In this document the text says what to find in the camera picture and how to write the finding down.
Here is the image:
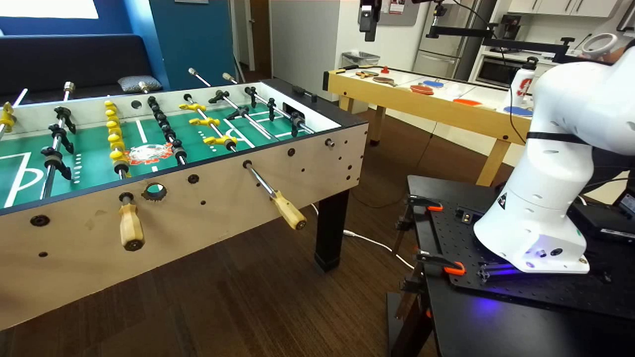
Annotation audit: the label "grey notice board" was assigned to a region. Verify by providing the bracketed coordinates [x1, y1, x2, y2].
[380, 0, 420, 27]

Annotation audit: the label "trash bin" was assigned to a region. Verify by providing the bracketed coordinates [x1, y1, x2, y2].
[340, 51, 381, 70]

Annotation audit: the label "steel refrigerator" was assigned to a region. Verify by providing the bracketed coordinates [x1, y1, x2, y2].
[413, 0, 498, 81]

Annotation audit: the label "wooden games table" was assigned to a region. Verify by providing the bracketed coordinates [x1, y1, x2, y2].
[323, 64, 535, 187]

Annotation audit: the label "wooden door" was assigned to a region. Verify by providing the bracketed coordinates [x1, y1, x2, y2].
[249, 0, 272, 76]

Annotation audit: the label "rod with black goalkeeper figures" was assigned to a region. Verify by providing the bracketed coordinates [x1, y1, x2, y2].
[222, 72, 336, 149]

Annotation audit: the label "built-in oven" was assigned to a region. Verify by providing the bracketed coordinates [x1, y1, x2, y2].
[475, 56, 522, 88]

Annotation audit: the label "black coffee machine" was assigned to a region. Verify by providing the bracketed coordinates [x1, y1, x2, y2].
[500, 14, 522, 41]

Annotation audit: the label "rod with two black figures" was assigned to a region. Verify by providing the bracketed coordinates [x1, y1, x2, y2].
[188, 67, 274, 142]

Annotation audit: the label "white water bottle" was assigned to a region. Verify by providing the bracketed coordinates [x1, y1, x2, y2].
[512, 57, 539, 108]

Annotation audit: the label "orange and black clamp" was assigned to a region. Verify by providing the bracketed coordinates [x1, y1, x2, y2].
[395, 194, 444, 256]
[395, 249, 467, 320]

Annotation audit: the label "rod with three yellow figures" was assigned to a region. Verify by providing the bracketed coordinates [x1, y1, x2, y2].
[179, 93, 308, 231]

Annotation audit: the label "hand controller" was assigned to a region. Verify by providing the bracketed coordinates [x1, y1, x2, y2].
[581, 33, 619, 60]

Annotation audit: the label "foosball table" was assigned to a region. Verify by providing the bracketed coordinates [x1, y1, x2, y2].
[0, 67, 370, 332]

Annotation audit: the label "rod with five black figures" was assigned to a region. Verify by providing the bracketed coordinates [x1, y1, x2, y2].
[138, 81, 188, 166]

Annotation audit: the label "patterned cushion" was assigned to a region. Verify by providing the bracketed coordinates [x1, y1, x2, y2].
[118, 74, 164, 94]

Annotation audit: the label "person's hand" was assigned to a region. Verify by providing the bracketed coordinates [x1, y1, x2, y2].
[603, 42, 635, 66]

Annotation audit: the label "rod with five yellow figures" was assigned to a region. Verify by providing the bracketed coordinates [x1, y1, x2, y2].
[103, 99, 146, 252]

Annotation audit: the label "black control box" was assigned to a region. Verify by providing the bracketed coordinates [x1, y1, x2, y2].
[567, 191, 635, 244]

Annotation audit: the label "dark sofa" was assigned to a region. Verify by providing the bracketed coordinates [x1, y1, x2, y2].
[0, 34, 165, 102]

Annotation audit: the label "window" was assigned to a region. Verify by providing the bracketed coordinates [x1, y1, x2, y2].
[0, 0, 99, 20]

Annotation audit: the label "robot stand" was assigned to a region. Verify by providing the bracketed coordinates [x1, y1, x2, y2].
[387, 175, 635, 357]

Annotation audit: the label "rod with three black figures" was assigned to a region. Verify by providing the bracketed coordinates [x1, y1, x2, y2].
[40, 81, 76, 200]

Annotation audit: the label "rod with yellow goalkeeper figures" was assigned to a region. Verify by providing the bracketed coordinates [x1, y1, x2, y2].
[0, 88, 29, 142]

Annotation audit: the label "camera on mount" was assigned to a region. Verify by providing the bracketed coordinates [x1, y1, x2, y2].
[411, 0, 576, 64]

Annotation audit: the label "black cable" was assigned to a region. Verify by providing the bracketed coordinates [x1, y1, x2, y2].
[489, 37, 528, 145]

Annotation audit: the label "white wall cabinets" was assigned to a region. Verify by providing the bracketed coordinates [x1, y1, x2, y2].
[506, 0, 622, 19]

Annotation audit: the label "wooden rod handle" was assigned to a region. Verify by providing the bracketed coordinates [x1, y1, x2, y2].
[118, 201, 146, 252]
[269, 191, 308, 231]

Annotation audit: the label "white cable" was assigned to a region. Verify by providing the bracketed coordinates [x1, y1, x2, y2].
[311, 203, 415, 270]

